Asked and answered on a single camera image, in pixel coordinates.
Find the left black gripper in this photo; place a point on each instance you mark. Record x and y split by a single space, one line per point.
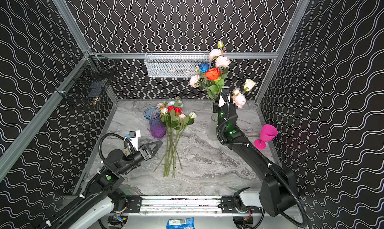
143 151

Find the frosted clear glass vase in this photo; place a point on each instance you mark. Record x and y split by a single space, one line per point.
212 135

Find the purple blue glass vase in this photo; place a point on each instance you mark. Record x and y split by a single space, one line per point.
157 128

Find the cream rose flower stem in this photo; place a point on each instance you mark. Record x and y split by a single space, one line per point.
248 86

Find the red rose stem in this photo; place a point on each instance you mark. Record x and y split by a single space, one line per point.
215 81

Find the pink double flower stem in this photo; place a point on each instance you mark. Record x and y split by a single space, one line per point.
199 81

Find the blue rose flower stem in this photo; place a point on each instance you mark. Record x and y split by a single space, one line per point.
202 69

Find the pink peony flower stem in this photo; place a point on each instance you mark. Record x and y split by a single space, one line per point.
218 58

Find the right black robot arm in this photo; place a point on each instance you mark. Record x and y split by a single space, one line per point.
278 194

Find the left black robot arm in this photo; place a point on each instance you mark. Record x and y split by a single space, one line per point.
104 184

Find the red roses bunch stem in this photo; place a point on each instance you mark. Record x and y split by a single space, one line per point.
175 122

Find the magenta plastic goblet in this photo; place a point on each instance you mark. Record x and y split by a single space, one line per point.
267 134

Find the blue snack packet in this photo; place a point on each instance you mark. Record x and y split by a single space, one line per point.
180 223

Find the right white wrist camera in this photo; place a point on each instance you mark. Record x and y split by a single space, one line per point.
222 101

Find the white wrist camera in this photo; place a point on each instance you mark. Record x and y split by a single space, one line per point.
222 101
133 136

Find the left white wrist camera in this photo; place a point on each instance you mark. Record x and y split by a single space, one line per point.
133 136

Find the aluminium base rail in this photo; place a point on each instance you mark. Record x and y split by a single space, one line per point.
180 206

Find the white wire mesh basket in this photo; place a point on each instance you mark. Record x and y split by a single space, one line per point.
176 64

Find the black wire basket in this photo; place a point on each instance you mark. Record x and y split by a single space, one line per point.
88 90

